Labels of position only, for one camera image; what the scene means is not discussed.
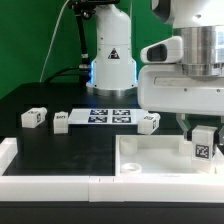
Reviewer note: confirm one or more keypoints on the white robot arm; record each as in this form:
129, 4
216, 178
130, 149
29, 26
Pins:
200, 24

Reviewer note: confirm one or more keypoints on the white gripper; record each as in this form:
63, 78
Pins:
162, 87

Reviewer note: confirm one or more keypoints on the white U-shaped fence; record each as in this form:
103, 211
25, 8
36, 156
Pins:
123, 188

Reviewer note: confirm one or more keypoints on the white marker base plate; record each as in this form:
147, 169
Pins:
106, 116

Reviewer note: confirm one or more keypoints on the white square tabletop tray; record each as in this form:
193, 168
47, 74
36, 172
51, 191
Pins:
158, 154

